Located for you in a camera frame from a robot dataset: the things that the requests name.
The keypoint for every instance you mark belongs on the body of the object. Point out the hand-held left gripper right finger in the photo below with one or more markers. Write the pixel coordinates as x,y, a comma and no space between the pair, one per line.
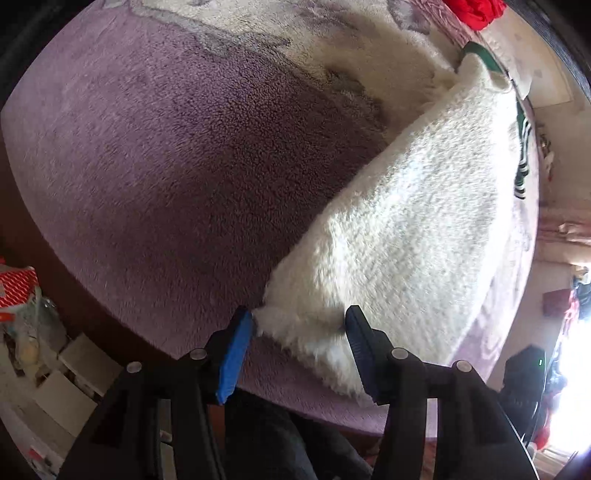
362,346

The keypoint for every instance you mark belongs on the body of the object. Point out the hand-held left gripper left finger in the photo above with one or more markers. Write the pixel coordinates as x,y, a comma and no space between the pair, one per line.
235,355

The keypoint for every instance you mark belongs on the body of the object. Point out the white tweed jacket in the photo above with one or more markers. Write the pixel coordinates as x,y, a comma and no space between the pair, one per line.
415,207

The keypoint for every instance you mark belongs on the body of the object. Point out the pile of assorted clothes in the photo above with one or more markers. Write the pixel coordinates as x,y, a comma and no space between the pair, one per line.
577,304

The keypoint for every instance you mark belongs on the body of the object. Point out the person's grey robe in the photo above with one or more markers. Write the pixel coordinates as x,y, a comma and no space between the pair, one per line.
277,443

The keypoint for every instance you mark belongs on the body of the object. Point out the white cardboard box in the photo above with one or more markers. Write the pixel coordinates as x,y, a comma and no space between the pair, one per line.
90,364
64,404

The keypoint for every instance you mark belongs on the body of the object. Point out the pink floral curtain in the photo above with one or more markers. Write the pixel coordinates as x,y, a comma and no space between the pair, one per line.
563,228

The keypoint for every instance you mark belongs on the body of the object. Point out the clear plastic bag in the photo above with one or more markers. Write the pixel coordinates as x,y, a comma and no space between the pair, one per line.
41,327

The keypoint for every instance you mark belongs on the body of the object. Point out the red white patterned bag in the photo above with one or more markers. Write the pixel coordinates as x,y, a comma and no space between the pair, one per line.
18,288

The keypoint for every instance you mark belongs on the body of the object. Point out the green folded striped garment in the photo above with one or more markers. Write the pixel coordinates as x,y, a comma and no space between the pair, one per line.
521,138

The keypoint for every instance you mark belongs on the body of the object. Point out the beige bed headboard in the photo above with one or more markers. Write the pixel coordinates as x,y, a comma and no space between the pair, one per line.
535,55

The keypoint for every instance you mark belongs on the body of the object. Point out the red quilt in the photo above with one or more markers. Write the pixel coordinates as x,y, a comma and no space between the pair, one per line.
475,11

